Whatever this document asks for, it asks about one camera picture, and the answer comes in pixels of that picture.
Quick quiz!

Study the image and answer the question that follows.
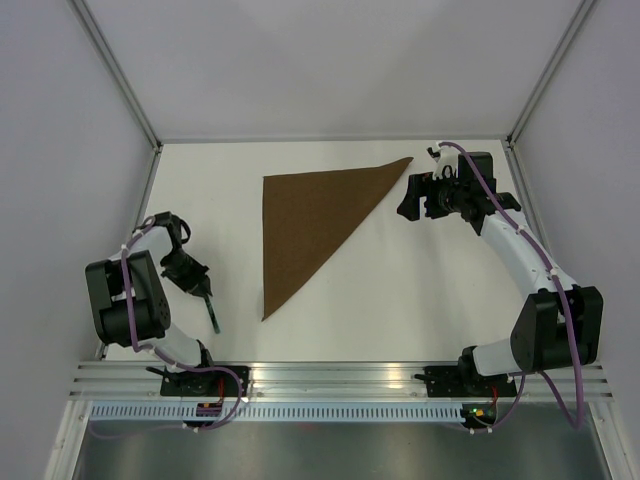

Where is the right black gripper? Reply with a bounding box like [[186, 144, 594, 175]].
[[396, 168, 468, 222]]

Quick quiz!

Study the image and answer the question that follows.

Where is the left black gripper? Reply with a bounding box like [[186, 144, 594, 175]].
[[160, 249, 212, 301]]

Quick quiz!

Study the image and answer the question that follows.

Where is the green handled table knife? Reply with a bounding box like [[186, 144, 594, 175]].
[[204, 295, 221, 335]]

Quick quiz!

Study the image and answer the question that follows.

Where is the brown cloth napkin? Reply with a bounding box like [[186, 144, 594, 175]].
[[262, 157, 413, 319]]

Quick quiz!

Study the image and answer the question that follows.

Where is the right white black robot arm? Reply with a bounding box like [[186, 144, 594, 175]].
[[397, 146, 604, 395]]

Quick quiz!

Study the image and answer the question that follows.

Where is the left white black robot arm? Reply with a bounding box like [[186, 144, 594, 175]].
[[85, 211, 220, 396]]

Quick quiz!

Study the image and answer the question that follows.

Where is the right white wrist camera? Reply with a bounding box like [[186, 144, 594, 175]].
[[426, 143, 459, 180]]

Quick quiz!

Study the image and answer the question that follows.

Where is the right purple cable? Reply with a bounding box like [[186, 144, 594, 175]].
[[439, 141, 587, 431]]

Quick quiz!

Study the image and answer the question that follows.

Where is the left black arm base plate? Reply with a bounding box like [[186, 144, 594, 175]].
[[146, 367, 239, 397]]

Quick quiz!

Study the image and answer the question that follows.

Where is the right aluminium side rail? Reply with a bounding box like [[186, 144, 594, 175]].
[[501, 140, 552, 253]]

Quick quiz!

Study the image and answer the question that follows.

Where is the aluminium side rail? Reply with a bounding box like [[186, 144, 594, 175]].
[[501, 140, 552, 253], [97, 144, 162, 360]]

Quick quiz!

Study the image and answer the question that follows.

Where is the aluminium front rail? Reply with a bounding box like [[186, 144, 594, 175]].
[[69, 357, 615, 401]]

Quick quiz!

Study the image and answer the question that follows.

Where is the left aluminium side rail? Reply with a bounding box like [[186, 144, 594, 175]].
[[97, 144, 162, 360]]

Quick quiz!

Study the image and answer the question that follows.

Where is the white slotted cable duct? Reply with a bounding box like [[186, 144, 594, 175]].
[[90, 401, 463, 423]]

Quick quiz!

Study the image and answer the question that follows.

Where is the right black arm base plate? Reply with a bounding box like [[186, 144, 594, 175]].
[[413, 366, 517, 398]]

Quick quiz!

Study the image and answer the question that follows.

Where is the right aluminium frame post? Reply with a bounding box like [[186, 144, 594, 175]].
[[505, 0, 599, 148]]

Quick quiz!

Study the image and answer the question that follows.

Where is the aluminium frame post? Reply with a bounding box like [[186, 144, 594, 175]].
[[67, 0, 162, 152], [505, 0, 599, 148]]

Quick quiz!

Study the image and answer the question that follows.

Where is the left aluminium frame post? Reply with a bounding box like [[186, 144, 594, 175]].
[[67, 0, 162, 152]]

